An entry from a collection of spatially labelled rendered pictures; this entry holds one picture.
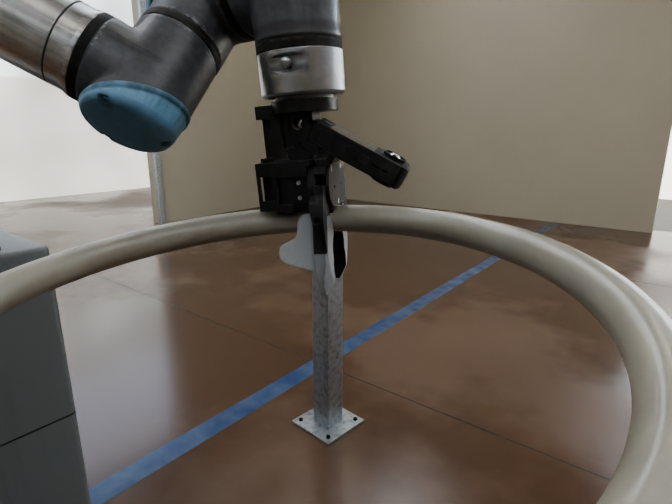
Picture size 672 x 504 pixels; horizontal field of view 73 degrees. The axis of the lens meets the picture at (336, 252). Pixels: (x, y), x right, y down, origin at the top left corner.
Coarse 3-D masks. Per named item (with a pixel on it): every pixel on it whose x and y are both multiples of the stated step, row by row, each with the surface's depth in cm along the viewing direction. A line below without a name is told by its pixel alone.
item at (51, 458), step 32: (0, 256) 96; (32, 256) 100; (0, 320) 97; (32, 320) 102; (0, 352) 98; (32, 352) 103; (64, 352) 109; (0, 384) 99; (32, 384) 104; (64, 384) 110; (0, 416) 100; (32, 416) 106; (64, 416) 111; (0, 448) 101; (32, 448) 107; (64, 448) 113; (0, 480) 102; (32, 480) 108; (64, 480) 114
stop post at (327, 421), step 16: (336, 288) 162; (320, 304) 163; (336, 304) 164; (320, 320) 164; (336, 320) 165; (320, 336) 166; (336, 336) 167; (320, 352) 168; (336, 352) 168; (320, 368) 169; (336, 368) 170; (320, 384) 171; (336, 384) 172; (320, 400) 173; (336, 400) 173; (304, 416) 181; (320, 416) 175; (336, 416) 175; (352, 416) 181; (320, 432) 171; (336, 432) 171
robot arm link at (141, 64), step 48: (0, 0) 39; (48, 0) 41; (0, 48) 41; (48, 48) 41; (96, 48) 41; (144, 48) 43; (192, 48) 45; (96, 96) 41; (144, 96) 42; (192, 96) 46; (144, 144) 46
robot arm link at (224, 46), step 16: (160, 0) 46; (176, 0) 46; (192, 0) 46; (208, 0) 47; (224, 0) 46; (192, 16) 46; (208, 16) 47; (224, 16) 47; (208, 32) 47; (224, 32) 49; (240, 32) 49; (224, 48) 49
